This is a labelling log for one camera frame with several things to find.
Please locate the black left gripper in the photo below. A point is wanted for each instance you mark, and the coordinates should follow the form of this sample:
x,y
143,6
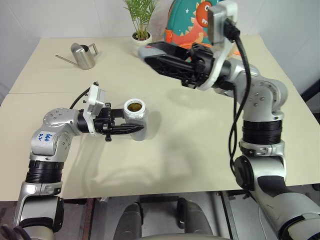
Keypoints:
x,y
103,122

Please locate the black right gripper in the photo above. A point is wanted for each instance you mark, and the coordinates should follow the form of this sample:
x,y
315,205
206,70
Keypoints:
x,y
203,62

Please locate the white jar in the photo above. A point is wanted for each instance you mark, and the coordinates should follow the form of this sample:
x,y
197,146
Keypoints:
x,y
138,120

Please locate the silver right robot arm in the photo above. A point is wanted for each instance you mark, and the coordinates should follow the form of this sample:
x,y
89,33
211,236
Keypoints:
x,y
265,100

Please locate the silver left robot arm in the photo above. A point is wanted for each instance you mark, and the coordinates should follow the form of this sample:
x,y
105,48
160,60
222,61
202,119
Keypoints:
x,y
57,120

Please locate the yellow-brown jar contents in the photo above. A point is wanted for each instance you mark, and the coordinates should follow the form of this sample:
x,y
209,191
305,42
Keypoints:
x,y
134,106

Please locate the teal dinosaur backpack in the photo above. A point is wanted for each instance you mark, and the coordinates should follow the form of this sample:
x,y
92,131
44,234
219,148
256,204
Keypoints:
x,y
190,22

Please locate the green plant in white pot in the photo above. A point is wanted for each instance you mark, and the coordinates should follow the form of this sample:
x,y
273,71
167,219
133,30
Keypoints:
x,y
141,32

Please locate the silver metal watering can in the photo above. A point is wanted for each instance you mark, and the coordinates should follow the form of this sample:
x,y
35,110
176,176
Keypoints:
x,y
83,56

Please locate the dark grey rounded shape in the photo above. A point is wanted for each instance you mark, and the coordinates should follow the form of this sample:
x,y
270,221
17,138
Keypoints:
x,y
130,220
193,217

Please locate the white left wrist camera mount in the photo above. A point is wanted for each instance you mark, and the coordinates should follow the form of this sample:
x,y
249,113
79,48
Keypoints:
x,y
96,96

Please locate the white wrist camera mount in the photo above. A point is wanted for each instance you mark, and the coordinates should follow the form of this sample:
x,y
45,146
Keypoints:
x,y
220,62
96,96

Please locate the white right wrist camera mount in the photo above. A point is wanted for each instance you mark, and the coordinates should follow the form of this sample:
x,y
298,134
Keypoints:
x,y
220,62

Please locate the grey metal table frame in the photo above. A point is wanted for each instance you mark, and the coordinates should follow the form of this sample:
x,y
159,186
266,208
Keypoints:
x,y
228,212

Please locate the black frame piece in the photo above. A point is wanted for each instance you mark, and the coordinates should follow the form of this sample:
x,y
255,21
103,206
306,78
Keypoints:
x,y
312,91

